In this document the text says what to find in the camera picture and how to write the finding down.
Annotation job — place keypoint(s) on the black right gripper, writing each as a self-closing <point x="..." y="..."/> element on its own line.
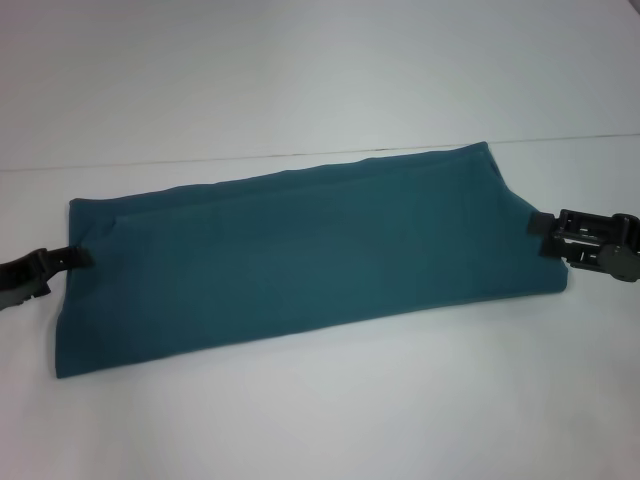
<point x="595" y="242"/>

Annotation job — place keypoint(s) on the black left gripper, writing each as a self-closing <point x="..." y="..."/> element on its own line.
<point x="25" y="277"/>

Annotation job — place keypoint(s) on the teal t-shirt with FREE print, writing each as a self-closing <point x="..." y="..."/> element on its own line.
<point x="310" y="260"/>

